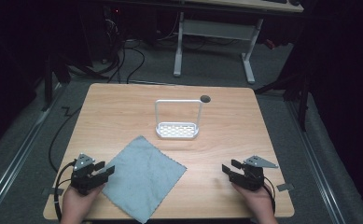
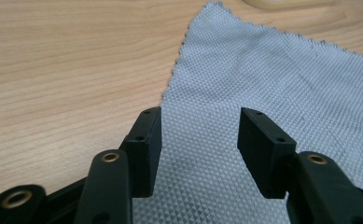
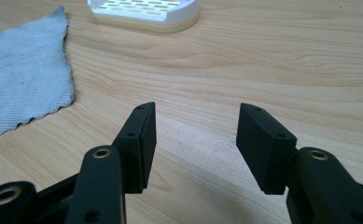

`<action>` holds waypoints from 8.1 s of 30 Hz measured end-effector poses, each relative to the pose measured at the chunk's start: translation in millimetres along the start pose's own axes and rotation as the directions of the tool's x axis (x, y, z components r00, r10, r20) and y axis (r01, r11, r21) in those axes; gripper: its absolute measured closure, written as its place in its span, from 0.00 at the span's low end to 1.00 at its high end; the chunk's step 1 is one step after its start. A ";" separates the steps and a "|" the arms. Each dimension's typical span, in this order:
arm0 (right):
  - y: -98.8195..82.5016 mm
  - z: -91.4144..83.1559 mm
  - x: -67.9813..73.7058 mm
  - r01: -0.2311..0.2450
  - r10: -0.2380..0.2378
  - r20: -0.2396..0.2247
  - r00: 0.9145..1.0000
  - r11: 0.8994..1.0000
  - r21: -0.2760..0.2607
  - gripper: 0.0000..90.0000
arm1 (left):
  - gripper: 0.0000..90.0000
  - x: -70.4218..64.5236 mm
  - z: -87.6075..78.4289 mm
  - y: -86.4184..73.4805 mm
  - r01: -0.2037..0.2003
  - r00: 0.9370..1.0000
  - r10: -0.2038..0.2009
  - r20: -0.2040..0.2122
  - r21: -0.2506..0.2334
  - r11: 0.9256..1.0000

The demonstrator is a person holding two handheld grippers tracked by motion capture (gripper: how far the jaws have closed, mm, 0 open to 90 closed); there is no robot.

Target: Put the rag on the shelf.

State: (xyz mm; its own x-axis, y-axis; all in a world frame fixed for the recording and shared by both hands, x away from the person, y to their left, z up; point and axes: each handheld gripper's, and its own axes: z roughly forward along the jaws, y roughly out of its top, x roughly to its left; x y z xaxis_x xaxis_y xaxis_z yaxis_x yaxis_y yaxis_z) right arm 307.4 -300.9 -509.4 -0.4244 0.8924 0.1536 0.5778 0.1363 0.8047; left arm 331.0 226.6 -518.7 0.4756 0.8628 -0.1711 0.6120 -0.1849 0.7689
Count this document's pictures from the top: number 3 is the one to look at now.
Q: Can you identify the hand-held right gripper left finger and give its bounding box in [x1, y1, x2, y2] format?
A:
[111, 101, 158, 195]

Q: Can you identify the grey cleaning cloth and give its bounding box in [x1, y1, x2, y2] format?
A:
[0, 5, 76, 143]

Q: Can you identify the white slotted soap dish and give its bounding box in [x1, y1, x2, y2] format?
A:
[87, 0, 201, 35]

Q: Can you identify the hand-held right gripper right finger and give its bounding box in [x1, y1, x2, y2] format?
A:
[235, 103, 299, 196]

